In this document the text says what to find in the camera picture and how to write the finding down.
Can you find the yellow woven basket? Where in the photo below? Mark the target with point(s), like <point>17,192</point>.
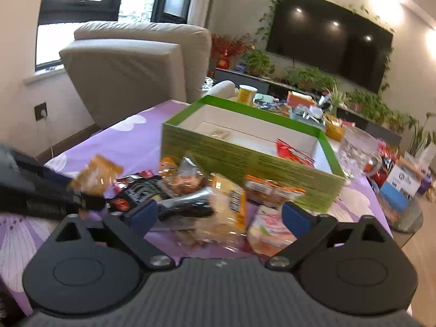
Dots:
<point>334,128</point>

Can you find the white blue carton box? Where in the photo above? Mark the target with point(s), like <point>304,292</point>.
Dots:
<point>402,183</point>

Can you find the orange small snack packet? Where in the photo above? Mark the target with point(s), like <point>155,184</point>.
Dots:
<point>97,176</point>

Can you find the wall power socket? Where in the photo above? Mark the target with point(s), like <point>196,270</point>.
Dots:
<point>40,111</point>

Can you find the round dark side table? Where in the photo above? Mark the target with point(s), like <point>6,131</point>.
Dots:
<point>409,221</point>

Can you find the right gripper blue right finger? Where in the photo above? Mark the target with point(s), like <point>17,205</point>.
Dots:
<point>298,221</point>

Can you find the purple floral tablecloth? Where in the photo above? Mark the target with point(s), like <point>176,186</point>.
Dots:
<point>133,143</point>

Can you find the beige sofa armchair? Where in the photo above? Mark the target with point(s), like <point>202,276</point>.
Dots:
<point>119,69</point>

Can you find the black sausage clear packet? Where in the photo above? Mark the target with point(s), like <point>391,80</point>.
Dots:
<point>180,213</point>

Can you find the red flower decoration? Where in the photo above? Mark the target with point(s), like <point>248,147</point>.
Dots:
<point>226,47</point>

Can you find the black snack packet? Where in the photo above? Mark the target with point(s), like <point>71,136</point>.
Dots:
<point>141,190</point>

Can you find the yellow bread snack packet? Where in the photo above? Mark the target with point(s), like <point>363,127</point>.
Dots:
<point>226,225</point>

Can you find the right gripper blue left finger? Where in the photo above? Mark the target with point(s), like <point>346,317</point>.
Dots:
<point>143,217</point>

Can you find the green cardboard box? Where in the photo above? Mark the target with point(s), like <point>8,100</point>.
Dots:
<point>235,140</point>

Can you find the orange box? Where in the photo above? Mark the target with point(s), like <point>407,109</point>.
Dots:
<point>296,98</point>

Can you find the clear brown snack packet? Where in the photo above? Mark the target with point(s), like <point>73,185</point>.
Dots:
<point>182,179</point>

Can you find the red snack packet in box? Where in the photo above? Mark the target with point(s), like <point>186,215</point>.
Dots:
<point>286,151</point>

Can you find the red black small packet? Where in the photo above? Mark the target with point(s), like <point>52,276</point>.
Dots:
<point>123,182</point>

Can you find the pink bun snack packet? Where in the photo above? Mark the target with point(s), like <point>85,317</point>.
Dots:
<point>267,235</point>

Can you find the black television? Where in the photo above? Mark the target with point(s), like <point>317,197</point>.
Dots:
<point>331,38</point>

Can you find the light blue storage basket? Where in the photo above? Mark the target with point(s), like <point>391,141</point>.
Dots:
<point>312,116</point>

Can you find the dark tv cabinet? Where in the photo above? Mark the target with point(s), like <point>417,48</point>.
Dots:
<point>281,91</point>

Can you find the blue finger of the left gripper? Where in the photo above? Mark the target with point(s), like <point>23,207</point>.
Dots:
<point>89,202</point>

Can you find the orange pastry snack packet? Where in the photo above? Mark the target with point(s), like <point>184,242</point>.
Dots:
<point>270,193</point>

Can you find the yellow cylindrical can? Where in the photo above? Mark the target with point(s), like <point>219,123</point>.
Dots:
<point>246,94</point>

